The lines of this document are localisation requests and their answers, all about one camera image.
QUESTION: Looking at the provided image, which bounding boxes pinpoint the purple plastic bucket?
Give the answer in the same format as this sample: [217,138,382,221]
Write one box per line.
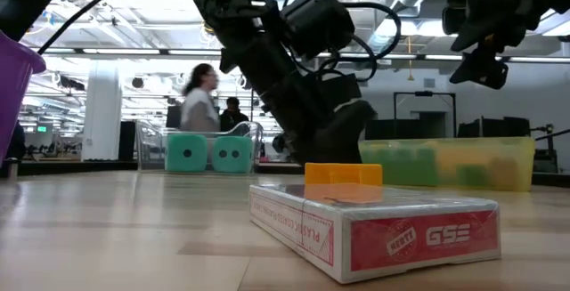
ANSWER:
[0,30,47,167]

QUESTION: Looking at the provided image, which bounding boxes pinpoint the person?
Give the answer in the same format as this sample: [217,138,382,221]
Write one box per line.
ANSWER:
[180,62,222,133]
[219,97,250,133]

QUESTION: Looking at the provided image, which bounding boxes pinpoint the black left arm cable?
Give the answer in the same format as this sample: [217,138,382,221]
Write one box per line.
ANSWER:
[37,0,403,84]

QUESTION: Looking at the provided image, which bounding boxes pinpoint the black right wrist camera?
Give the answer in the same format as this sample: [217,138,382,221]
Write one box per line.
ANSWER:
[442,0,474,36]

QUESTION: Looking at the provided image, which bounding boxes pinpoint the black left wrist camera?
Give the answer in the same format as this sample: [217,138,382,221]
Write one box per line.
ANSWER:
[280,0,357,59]

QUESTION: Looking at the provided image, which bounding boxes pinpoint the red pink playing card box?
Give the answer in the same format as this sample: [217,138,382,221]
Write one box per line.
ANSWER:
[248,182,502,284]

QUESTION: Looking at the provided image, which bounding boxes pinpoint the black partition screens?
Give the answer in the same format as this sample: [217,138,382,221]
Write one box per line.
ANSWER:
[458,116,531,139]

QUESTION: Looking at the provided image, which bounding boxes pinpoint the white column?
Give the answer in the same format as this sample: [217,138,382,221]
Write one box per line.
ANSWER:
[82,59,123,163]

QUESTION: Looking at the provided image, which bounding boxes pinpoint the teal foam die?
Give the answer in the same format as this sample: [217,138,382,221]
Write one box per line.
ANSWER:
[212,135,254,174]
[164,133,208,173]

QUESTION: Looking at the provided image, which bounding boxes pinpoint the yellow sloped toy brick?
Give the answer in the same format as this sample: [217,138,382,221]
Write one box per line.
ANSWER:
[305,162,383,187]

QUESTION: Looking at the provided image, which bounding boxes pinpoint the yellow translucent plastic bin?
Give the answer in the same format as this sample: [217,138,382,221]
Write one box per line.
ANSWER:
[358,137,536,193]

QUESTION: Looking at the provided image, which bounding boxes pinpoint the black boom stand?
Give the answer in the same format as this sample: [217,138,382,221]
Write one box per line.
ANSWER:
[533,123,570,168]

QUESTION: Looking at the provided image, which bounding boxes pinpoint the clear rectangular plastic bin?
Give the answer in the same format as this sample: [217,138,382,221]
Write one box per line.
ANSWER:
[135,119,264,175]

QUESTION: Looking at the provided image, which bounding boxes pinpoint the green studded toy brick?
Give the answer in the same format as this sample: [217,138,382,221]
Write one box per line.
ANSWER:
[369,148,440,186]

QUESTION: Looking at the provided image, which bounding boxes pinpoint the black background frame stand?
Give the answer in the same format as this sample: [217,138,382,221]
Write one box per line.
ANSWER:
[393,91,457,139]

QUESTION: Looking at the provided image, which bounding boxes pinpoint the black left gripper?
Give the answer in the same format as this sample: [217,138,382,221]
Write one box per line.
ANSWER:
[221,31,378,166]

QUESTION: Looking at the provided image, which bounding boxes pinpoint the black cabinet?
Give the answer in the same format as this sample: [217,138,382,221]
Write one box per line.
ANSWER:
[118,120,136,162]

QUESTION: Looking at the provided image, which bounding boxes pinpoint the black background monitors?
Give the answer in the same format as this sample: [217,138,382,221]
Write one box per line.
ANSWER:
[166,105,183,129]

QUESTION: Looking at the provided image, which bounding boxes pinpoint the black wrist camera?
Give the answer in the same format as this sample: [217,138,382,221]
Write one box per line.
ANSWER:
[442,0,474,36]
[280,0,357,59]

